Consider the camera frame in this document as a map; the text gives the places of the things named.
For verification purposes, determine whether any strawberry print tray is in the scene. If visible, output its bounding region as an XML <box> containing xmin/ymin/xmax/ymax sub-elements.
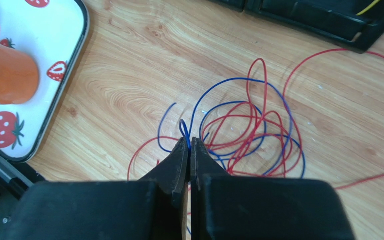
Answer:
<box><xmin>0</xmin><ymin>0</ymin><xmax>90</xmax><ymax>163</ymax></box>

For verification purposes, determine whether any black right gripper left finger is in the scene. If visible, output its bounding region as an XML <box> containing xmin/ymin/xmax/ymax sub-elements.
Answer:
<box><xmin>5</xmin><ymin>138</ymin><xmax>190</xmax><ymax>240</ymax></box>

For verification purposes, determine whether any orange cup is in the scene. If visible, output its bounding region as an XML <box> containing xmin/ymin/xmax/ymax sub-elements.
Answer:
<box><xmin>0</xmin><ymin>45</ymin><xmax>40</xmax><ymax>105</ymax></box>

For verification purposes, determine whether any black compartment organizer box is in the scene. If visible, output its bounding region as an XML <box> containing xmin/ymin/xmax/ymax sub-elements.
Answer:
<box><xmin>217</xmin><ymin>0</ymin><xmax>384</xmax><ymax>54</ymax></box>

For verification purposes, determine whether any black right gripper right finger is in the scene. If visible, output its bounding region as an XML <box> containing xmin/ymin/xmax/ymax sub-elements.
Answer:
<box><xmin>190</xmin><ymin>138</ymin><xmax>355</xmax><ymax>240</ymax></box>

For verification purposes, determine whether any yellow cable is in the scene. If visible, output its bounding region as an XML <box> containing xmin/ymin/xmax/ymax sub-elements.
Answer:
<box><xmin>356</xmin><ymin>0</ymin><xmax>383</xmax><ymax>17</ymax></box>

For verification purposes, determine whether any blue cable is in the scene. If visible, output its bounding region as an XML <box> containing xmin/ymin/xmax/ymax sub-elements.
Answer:
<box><xmin>157</xmin><ymin>77</ymin><xmax>307</xmax><ymax>179</ymax></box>

